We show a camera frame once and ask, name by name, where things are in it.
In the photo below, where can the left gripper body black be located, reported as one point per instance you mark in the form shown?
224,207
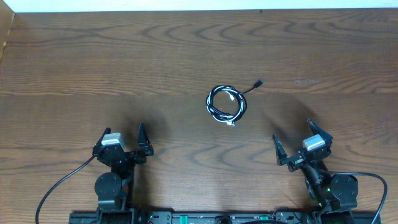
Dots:
128,155

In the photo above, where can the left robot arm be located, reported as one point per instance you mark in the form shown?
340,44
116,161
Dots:
114,188

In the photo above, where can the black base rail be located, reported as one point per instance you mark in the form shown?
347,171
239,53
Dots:
281,215

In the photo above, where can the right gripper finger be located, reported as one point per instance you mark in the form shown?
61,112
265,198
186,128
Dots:
279,150
317,130

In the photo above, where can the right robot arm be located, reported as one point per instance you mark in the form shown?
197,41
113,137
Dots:
335,193

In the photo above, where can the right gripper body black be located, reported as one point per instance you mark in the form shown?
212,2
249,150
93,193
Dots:
300,158

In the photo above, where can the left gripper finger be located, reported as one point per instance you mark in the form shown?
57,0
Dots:
106,131
142,139

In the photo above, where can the cardboard panel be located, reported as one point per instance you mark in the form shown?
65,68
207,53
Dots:
6,20

